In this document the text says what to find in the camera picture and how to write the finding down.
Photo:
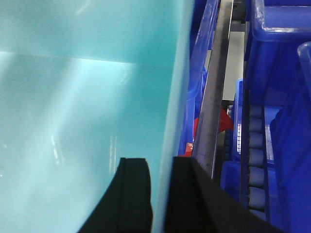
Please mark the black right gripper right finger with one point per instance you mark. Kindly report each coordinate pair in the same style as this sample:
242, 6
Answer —
197, 204

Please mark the grey roller conveyor track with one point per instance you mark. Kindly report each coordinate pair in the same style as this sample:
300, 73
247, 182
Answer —
254, 190

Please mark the blue bin upper right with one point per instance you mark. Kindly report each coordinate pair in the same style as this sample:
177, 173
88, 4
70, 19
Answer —
279, 75

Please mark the stainless steel shelf rail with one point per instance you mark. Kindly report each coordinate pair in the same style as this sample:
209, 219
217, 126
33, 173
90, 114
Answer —
205, 144

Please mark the light blue plastic bin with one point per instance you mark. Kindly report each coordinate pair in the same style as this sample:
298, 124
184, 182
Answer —
84, 83

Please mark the blue bin under shelf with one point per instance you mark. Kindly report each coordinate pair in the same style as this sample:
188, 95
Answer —
202, 32

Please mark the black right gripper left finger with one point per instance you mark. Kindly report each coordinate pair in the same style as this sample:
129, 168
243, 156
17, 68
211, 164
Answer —
126, 205

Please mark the red orange package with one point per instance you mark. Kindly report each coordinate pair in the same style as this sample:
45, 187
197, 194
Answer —
225, 123

